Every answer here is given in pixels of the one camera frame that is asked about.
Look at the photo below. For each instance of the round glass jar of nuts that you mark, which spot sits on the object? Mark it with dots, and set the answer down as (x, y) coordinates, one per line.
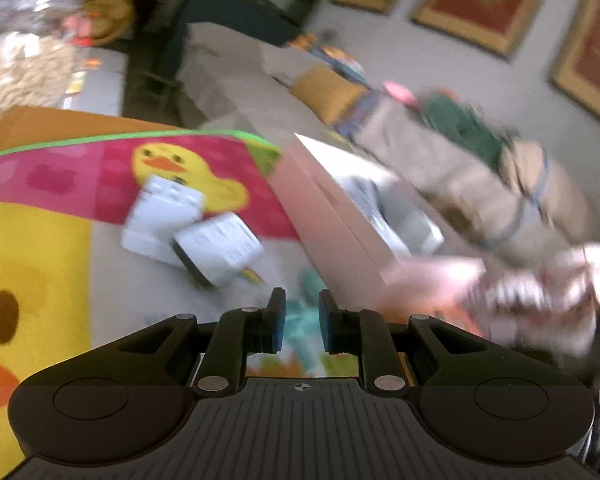
(20, 70)

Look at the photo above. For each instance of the plain white box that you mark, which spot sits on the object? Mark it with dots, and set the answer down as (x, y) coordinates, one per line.
(150, 225)

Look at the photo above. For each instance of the grey side table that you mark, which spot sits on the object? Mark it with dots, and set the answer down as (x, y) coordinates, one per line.
(102, 80)

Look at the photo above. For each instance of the pink pig toy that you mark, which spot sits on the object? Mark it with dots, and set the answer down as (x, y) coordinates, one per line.
(75, 27)

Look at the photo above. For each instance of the yellow cushion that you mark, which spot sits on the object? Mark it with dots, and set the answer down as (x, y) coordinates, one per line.
(330, 92)

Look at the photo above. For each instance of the green plush blanket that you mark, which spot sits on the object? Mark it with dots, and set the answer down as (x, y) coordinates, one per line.
(460, 127)

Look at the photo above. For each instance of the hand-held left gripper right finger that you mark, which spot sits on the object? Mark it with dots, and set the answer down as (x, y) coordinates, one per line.
(328, 322)

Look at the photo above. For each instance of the colourful cartoon printed mat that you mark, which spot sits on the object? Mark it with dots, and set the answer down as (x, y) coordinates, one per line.
(55, 175)

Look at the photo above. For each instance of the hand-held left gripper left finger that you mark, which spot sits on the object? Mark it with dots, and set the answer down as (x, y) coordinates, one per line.
(276, 320)

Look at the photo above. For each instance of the yellow armchair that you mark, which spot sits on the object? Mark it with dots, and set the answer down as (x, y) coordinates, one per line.
(110, 17)

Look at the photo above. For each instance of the beige covered sofa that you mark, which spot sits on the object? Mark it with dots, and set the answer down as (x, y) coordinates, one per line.
(240, 95)

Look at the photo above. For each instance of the teal plastic toy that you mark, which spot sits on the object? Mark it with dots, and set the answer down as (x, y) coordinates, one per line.
(302, 340)

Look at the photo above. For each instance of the pink plush toy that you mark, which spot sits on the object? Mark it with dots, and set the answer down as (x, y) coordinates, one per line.
(402, 92)

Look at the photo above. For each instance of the pile of small plush toys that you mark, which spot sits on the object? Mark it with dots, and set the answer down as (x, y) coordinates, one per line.
(335, 57)

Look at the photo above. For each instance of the pink floral blanket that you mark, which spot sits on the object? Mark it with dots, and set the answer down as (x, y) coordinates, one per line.
(530, 295)

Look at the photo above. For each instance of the white box with printed text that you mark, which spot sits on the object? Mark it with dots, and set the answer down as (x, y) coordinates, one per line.
(220, 247)

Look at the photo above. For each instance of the pink cardboard box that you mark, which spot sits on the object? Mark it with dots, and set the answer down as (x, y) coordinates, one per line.
(330, 220)

